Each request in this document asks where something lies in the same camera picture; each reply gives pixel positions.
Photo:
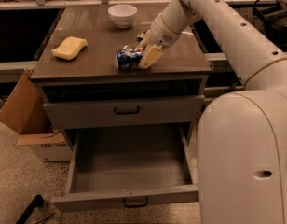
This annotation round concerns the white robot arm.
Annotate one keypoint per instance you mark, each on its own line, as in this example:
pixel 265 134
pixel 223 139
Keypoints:
pixel 242 135

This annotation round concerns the dark blue snack bag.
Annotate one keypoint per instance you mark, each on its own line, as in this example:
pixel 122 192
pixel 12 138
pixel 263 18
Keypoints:
pixel 140 36

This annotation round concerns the grey upper closed drawer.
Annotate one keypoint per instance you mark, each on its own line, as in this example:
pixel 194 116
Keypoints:
pixel 111 113

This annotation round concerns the grey open lower drawer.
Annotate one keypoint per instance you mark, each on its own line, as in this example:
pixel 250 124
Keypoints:
pixel 128 167

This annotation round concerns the black bag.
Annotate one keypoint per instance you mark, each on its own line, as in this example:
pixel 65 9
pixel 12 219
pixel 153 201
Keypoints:
pixel 274 20

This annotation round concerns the brown cardboard box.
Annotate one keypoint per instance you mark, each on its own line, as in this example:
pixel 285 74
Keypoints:
pixel 23 113

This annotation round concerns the white ceramic bowl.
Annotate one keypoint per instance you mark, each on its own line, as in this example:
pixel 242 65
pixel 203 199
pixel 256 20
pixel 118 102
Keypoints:
pixel 122 15

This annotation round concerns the blue pepsi can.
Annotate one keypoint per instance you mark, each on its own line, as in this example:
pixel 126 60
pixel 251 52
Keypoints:
pixel 128 59

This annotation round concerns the black floor bar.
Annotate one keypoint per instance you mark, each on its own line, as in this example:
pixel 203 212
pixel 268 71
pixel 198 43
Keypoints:
pixel 36 202

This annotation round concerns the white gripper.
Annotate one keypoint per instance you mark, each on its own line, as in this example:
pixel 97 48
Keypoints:
pixel 160 34

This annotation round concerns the yellow sponge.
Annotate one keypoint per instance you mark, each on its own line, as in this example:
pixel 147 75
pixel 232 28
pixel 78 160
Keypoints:
pixel 69 48

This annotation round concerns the grey drawer cabinet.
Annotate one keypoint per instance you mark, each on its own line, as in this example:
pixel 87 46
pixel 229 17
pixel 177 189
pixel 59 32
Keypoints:
pixel 83 88

